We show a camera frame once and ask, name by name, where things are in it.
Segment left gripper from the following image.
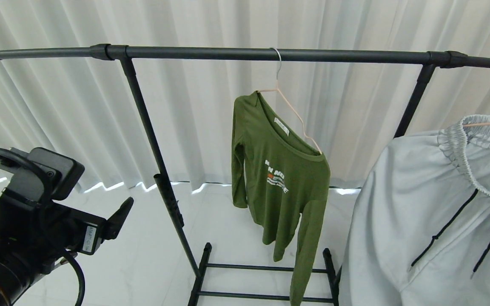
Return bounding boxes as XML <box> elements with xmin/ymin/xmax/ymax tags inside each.
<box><xmin>56</xmin><ymin>196</ymin><xmax>134</xmax><ymax>256</ymax></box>

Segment green printed shirt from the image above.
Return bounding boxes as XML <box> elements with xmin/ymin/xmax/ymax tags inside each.
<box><xmin>231</xmin><ymin>91</ymin><xmax>331</xmax><ymax>306</ymax></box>

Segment pale grey shorts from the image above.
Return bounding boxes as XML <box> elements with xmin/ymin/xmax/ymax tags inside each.
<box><xmin>338</xmin><ymin>114</ymin><xmax>490</xmax><ymax>306</ymax></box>

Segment black clothes rack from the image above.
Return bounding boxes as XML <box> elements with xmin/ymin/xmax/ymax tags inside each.
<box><xmin>0</xmin><ymin>43</ymin><xmax>490</xmax><ymax>306</ymax></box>

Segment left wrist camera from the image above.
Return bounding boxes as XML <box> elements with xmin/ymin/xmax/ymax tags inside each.
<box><xmin>0</xmin><ymin>147</ymin><xmax>85</xmax><ymax>247</ymax></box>

